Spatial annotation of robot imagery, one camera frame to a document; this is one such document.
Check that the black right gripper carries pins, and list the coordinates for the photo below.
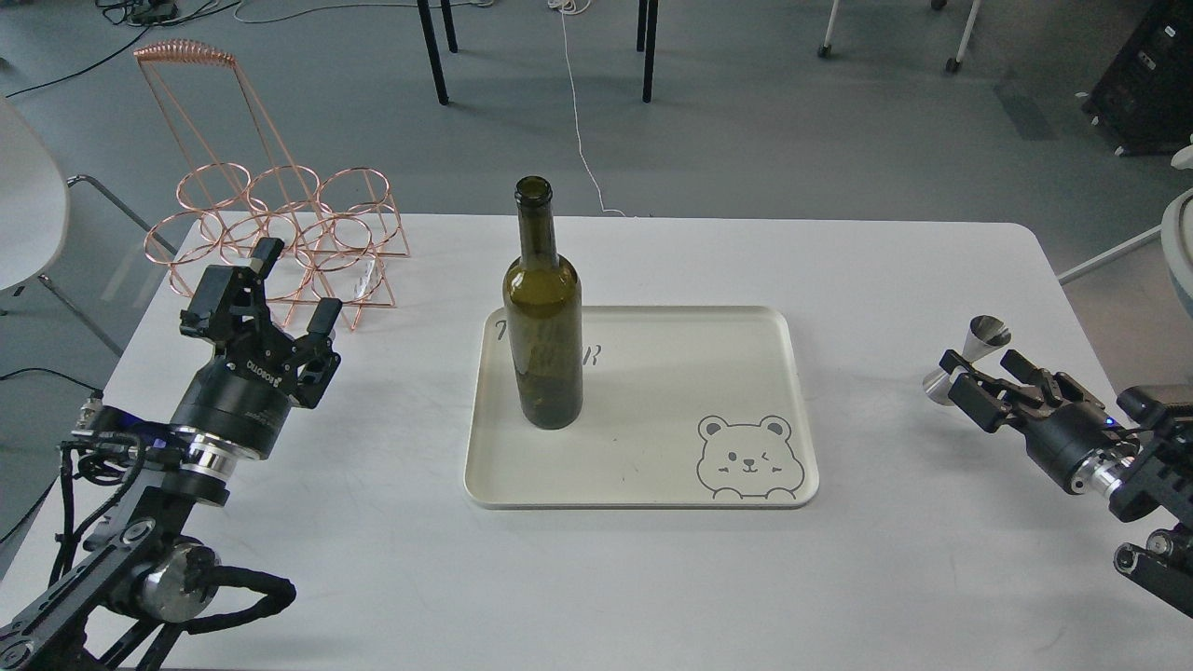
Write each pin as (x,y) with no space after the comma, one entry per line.
(1078,446)

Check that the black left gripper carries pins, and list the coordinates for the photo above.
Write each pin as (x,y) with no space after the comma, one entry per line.
(257,373)

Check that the steel double jigger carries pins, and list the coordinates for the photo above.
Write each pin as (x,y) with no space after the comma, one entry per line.
(984,335)

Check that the dark green wine bottle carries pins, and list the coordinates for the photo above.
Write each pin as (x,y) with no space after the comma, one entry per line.
(541,293)

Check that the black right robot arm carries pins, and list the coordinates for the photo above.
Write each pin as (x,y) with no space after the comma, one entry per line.
(1160,478)

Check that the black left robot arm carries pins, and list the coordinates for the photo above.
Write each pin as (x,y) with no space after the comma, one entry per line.
(126,574)

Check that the black equipment box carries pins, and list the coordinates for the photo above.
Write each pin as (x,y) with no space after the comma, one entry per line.
(1143,102)

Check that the white rolling chair base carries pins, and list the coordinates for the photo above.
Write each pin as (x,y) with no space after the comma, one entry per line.
(873,28)

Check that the cream bear serving tray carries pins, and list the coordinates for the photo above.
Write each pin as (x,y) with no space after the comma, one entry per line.
(683,407)

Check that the copper wire bottle rack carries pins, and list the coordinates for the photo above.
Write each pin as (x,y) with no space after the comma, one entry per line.
(338,233)

